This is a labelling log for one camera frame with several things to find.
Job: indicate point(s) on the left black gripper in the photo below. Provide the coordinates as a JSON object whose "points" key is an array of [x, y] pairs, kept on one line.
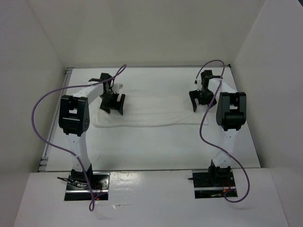
{"points": [[115, 104]]}

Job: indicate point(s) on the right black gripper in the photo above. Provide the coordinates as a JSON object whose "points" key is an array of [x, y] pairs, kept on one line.
{"points": [[195, 94]]}

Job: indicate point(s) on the white tank top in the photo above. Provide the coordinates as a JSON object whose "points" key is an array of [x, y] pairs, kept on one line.
{"points": [[148, 111]]}

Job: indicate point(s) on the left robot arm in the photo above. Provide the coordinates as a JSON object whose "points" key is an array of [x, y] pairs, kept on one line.
{"points": [[74, 119]]}

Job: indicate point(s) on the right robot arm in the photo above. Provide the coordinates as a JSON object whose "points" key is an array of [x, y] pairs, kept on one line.
{"points": [[231, 106]]}

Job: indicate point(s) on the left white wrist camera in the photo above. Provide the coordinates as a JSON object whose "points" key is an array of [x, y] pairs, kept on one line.
{"points": [[116, 88]]}

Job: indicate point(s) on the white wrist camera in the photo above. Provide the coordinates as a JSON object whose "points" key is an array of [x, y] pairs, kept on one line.
{"points": [[116, 88], [199, 84]]}

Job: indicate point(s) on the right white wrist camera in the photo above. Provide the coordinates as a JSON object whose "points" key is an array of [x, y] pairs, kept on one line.
{"points": [[199, 84]]}

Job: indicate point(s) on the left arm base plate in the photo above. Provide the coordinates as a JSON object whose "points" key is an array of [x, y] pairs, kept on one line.
{"points": [[79, 190]]}

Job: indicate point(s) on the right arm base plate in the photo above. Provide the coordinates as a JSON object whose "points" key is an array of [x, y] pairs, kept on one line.
{"points": [[208, 186]]}

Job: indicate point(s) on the aluminium table edge rail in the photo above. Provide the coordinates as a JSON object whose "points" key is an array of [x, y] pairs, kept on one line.
{"points": [[44, 158]]}

